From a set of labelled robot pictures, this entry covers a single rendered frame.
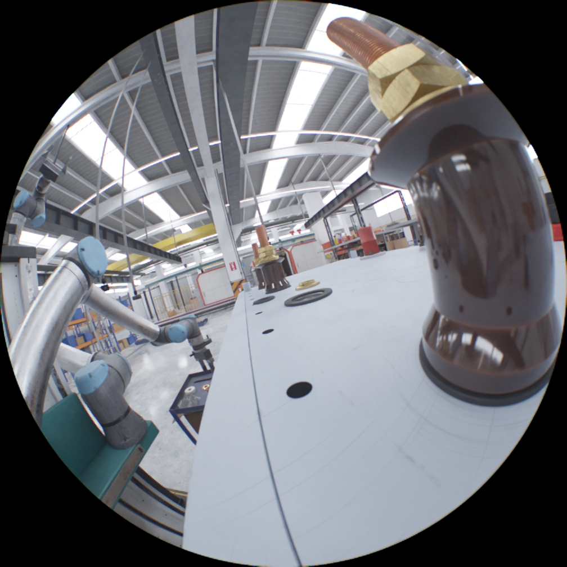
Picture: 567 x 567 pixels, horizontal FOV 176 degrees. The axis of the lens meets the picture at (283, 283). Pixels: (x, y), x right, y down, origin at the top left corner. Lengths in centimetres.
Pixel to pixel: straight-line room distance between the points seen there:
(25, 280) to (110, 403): 50
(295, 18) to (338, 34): 945
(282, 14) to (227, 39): 603
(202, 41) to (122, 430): 909
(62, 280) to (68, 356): 49
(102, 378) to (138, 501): 63
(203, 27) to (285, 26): 297
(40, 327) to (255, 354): 42
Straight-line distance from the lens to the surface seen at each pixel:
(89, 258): 55
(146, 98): 1003
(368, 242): 81
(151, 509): 115
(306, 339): 15
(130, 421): 74
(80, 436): 82
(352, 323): 16
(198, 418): 118
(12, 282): 88
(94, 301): 74
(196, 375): 143
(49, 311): 47
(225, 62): 363
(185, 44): 718
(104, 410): 71
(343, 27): 15
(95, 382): 68
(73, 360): 93
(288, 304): 29
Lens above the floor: 142
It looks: 5 degrees down
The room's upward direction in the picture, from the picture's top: 17 degrees counter-clockwise
